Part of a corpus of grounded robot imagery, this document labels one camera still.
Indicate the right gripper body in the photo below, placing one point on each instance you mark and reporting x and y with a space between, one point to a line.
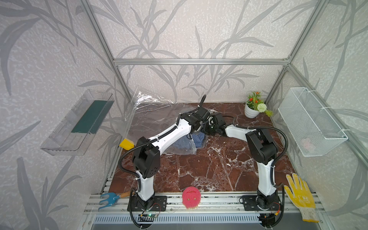
211 129

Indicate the blue checked shirt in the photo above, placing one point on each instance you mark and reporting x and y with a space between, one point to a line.
188 145

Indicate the clear vacuum bag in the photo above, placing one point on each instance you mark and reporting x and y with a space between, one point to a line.
148 114

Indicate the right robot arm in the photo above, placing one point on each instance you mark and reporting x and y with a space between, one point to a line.
263 149

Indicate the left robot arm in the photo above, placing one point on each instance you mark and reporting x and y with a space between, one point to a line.
144 160

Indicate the potted flower plant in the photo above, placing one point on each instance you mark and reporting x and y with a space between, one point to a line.
255 105

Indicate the yellow scraper tool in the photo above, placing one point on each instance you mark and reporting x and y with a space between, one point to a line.
127 144

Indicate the pink round sponge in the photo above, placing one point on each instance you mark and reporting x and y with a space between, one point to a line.
191 197

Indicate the small circuit board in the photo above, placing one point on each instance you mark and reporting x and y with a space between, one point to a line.
150 217

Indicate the yellow work glove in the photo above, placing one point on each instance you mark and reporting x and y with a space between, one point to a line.
300 195

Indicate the blue plastic clip tool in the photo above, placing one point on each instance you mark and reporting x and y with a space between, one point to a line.
109 200

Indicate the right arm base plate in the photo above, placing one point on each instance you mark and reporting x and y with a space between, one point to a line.
250 203

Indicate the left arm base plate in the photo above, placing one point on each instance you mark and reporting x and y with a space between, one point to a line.
155 203

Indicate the white wire basket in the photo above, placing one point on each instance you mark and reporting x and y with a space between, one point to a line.
314 130

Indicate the clear plastic wall shelf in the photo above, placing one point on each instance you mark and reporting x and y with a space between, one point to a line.
75 133

